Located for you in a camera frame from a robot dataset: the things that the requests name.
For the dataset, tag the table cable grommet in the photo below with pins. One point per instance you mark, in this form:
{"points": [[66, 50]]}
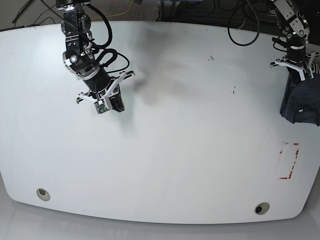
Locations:
{"points": [[43, 194], [262, 208]]}

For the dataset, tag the left table cable grommet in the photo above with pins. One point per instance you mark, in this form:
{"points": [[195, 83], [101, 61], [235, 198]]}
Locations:
{"points": [[43, 194]]}

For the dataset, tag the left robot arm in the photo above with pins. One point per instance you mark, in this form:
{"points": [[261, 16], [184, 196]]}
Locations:
{"points": [[168, 55]]}

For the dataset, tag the dark blue t-shirt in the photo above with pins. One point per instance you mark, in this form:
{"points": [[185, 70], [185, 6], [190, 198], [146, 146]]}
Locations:
{"points": [[301, 102]]}

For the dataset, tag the red tape rectangle marking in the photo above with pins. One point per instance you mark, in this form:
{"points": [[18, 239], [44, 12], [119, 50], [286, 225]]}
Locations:
{"points": [[287, 160]]}

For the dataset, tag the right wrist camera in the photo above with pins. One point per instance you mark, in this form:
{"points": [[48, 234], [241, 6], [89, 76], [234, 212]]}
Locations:
{"points": [[103, 105]]}

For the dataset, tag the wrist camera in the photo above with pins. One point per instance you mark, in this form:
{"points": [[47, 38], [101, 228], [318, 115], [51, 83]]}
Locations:
{"points": [[103, 105], [306, 74]]}

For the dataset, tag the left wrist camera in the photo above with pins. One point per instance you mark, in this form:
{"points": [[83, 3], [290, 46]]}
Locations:
{"points": [[306, 74]]}

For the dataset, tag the right table cable grommet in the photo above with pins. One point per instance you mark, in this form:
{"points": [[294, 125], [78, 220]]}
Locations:
{"points": [[262, 208]]}

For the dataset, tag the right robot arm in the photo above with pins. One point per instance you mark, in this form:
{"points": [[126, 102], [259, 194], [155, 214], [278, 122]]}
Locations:
{"points": [[87, 60]]}

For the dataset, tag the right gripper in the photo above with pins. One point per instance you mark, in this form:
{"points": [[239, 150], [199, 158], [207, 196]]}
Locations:
{"points": [[102, 85]]}

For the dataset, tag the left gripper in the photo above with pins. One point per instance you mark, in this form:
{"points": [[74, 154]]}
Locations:
{"points": [[296, 60]]}

